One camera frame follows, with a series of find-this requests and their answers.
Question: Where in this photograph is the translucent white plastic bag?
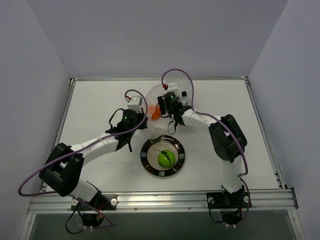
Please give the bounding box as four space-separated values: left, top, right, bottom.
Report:
140 78 192 139

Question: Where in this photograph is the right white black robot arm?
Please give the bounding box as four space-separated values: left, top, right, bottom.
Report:
157 91 249 207

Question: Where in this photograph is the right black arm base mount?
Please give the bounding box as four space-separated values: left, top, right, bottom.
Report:
206 191 252 228

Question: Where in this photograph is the orange fake fruit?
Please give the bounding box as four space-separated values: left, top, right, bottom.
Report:
148 105 161 121

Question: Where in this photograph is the green fake apple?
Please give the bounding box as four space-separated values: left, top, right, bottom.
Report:
157 150 176 168

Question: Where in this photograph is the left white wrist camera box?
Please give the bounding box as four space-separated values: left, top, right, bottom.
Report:
127 96 143 113

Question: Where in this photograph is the beige plate with dark rim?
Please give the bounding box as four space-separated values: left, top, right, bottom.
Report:
140 135 186 178

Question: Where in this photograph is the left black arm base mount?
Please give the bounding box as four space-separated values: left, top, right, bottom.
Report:
72 192 118 229

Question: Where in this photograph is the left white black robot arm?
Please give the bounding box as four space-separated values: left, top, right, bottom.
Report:
39 108 148 210

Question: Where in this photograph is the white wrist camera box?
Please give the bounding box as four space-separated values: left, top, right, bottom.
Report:
127 96 143 113
166 82 179 96

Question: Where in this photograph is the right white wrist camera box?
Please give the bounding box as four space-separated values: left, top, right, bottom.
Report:
166 82 179 96

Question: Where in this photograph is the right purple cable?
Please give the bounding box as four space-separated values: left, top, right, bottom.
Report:
161 68 249 223

